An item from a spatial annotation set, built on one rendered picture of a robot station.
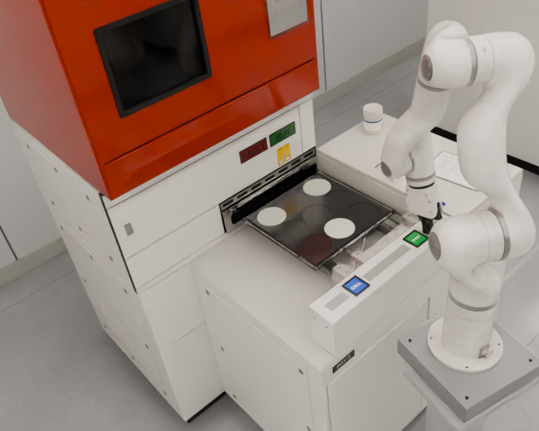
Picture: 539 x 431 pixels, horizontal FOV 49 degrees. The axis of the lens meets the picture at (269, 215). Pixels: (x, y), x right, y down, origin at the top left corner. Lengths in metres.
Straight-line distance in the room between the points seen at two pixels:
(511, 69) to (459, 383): 0.76
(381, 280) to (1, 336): 2.15
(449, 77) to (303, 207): 0.92
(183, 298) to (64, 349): 1.10
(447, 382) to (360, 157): 0.90
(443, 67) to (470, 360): 0.76
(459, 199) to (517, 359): 0.55
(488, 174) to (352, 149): 0.94
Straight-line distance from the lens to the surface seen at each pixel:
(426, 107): 1.54
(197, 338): 2.27
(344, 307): 1.62
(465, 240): 1.34
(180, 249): 1.98
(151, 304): 2.03
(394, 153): 1.59
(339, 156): 2.16
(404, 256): 1.76
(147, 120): 1.65
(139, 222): 1.84
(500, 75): 1.32
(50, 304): 3.33
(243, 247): 2.04
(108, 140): 1.61
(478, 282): 1.44
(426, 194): 1.73
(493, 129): 1.31
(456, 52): 1.27
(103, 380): 2.89
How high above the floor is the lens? 2.17
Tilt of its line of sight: 39 degrees down
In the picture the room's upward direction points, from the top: 9 degrees counter-clockwise
